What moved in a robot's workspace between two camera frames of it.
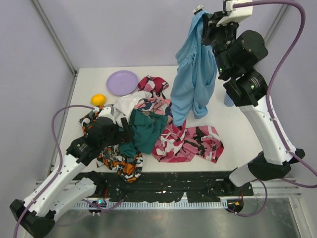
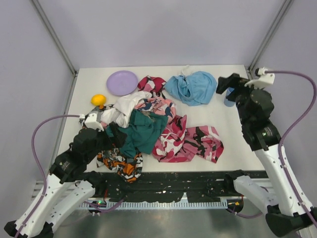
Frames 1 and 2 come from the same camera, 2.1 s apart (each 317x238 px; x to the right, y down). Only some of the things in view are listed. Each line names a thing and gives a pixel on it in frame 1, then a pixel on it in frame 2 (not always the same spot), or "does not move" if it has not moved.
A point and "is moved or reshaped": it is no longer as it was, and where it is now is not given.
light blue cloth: x=194 y=75 is moved or reshaped
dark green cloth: x=146 y=128 does not move
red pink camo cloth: x=155 y=84 does not move
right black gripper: x=211 y=27 to x=234 y=87
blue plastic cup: x=228 y=101 does not move
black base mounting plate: x=207 y=186 does not move
